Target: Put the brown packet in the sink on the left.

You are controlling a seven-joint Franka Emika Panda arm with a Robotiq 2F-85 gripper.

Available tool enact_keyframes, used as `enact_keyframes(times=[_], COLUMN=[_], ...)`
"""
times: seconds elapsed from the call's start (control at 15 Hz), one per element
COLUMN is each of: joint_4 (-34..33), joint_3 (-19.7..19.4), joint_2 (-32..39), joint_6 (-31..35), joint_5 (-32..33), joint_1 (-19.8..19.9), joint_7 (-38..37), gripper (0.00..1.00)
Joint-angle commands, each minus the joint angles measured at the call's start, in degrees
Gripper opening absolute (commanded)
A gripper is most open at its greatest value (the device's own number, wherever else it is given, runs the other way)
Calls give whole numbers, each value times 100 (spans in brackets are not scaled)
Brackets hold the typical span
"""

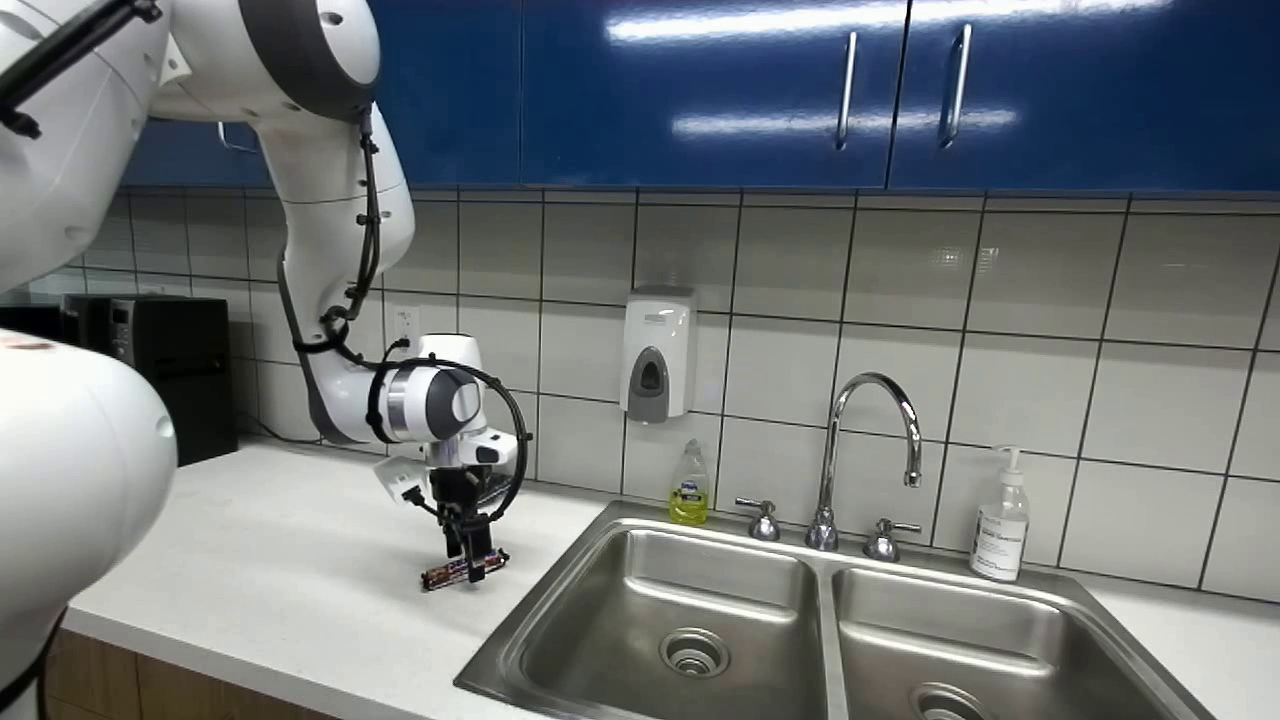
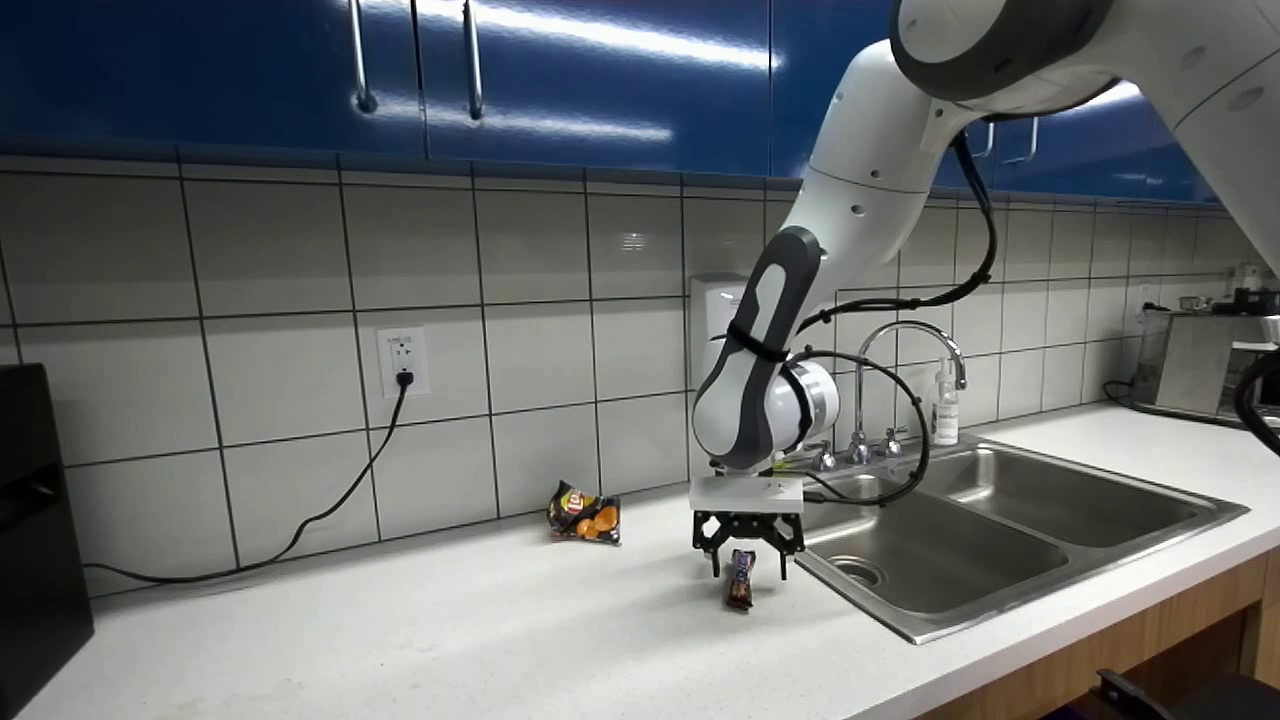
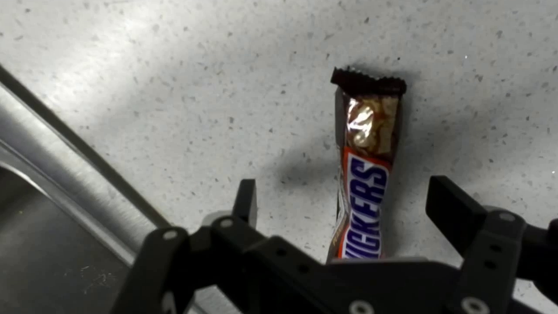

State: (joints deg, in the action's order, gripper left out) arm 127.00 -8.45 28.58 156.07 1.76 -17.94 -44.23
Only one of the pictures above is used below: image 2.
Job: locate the chrome faucet knob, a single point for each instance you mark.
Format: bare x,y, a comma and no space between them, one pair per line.
888,447
831,457

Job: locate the clear pump soap bottle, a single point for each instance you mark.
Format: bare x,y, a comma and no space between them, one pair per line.
944,416

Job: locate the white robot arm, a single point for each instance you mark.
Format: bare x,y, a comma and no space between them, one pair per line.
865,173

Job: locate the wooden base cabinet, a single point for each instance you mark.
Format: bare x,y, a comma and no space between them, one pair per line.
1067,654

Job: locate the black chair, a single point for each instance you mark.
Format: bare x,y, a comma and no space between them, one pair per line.
1201,703

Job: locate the stainless steel double sink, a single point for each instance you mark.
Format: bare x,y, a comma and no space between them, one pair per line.
1014,547

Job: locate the chrome gooseneck faucet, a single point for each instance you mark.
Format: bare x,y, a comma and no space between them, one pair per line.
953,350

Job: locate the black orange Lay's chip bag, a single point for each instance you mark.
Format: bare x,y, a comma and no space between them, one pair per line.
587,514

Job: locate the silver countertop appliance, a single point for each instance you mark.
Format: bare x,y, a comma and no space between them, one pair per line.
1195,363

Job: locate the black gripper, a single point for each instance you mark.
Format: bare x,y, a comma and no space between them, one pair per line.
749,531

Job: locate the white wall soap dispenser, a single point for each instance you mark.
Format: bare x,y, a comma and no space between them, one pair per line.
711,307

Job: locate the black box appliance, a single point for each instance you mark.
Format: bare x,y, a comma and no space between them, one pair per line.
39,532

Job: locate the white wall outlet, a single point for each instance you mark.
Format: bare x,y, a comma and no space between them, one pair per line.
404,350

